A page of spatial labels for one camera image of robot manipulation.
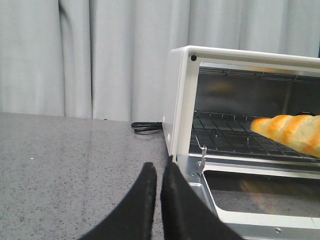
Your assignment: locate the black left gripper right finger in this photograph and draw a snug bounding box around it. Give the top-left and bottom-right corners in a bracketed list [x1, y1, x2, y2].
[160, 156, 242, 240]

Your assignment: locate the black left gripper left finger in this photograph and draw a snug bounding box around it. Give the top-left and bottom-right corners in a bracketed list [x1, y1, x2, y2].
[81, 162, 157, 240]

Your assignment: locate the oven glass door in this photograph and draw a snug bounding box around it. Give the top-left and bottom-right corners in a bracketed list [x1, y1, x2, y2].
[175, 154, 320, 240]

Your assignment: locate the golden croissant bread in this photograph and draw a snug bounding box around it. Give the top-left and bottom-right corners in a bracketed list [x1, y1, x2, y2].
[250, 114, 320, 158]

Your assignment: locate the white Toshiba toaster oven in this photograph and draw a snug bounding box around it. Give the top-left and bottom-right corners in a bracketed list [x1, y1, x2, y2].
[162, 45, 320, 161]

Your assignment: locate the grey curtain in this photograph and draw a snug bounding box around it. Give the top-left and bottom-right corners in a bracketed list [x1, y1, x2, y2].
[0, 0, 320, 121]

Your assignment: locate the oven wire rack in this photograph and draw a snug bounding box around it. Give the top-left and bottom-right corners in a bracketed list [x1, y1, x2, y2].
[189, 110, 320, 163]

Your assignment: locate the black oven power cord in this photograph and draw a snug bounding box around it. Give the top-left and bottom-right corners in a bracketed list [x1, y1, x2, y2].
[130, 121, 164, 135]

